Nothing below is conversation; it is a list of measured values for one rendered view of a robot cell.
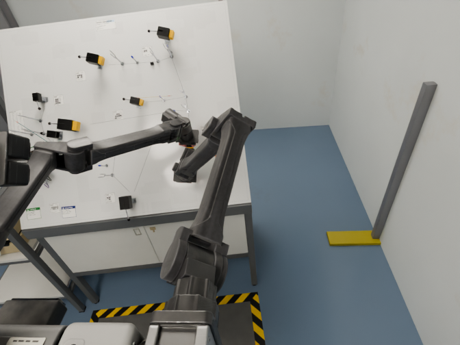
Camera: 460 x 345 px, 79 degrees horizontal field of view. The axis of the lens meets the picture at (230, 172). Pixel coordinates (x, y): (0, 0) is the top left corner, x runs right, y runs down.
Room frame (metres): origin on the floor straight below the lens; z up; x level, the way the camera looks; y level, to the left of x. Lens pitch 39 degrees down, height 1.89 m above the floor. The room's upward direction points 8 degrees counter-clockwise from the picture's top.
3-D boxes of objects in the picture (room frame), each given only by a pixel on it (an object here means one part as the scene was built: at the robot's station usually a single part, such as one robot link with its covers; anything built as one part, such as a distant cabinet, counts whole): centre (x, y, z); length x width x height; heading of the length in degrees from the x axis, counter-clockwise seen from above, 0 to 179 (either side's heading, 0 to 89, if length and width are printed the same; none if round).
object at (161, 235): (1.03, 0.23, 0.60); 0.55 x 0.03 x 0.39; 89
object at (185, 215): (1.02, 0.50, 0.83); 1.18 x 0.06 x 0.06; 89
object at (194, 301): (0.21, 0.09, 1.45); 0.09 x 0.08 x 0.12; 82
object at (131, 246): (1.05, 0.78, 0.60); 0.55 x 0.02 x 0.39; 89
